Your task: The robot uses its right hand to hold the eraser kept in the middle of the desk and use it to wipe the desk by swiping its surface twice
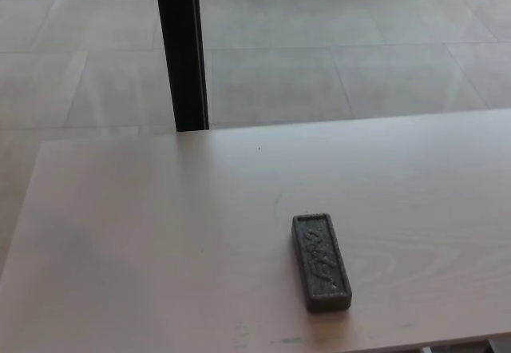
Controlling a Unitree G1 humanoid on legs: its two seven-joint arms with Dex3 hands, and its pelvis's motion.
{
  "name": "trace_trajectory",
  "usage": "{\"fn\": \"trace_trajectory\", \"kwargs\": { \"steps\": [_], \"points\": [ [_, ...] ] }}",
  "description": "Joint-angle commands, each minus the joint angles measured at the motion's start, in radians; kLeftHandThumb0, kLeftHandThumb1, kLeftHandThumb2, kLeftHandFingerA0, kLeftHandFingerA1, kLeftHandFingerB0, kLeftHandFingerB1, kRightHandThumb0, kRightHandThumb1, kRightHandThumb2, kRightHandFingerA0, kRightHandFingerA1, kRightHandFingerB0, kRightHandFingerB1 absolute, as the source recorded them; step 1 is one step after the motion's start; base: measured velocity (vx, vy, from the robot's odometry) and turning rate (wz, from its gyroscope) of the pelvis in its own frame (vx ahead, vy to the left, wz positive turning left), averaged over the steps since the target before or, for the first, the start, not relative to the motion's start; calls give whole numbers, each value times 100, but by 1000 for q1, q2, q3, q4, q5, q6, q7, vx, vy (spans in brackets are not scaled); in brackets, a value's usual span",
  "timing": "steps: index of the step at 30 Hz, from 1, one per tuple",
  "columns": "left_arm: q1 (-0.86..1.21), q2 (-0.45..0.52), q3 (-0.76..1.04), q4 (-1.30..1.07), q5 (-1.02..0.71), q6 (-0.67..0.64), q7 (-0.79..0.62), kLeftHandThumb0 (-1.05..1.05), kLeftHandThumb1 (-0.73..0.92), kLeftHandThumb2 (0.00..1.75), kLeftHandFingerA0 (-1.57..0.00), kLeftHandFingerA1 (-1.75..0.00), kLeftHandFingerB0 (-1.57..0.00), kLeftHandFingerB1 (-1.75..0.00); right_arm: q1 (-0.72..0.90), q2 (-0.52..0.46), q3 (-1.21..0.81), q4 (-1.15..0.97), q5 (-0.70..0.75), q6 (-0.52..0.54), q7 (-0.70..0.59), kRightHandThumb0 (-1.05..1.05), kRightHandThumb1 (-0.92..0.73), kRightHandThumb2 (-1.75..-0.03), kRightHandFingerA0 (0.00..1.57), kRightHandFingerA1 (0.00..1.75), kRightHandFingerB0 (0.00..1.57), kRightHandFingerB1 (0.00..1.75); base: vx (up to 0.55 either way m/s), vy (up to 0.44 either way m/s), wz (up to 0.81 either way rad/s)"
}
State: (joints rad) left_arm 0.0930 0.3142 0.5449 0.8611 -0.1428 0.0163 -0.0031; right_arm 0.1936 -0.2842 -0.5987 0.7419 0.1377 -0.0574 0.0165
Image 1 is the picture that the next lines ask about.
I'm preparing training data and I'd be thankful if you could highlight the black metal window frame post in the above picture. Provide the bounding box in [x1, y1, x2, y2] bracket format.
[153, 0, 210, 133]

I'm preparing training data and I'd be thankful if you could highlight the dark grey felt board eraser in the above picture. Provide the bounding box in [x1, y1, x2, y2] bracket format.
[291, 212, 354, 314]

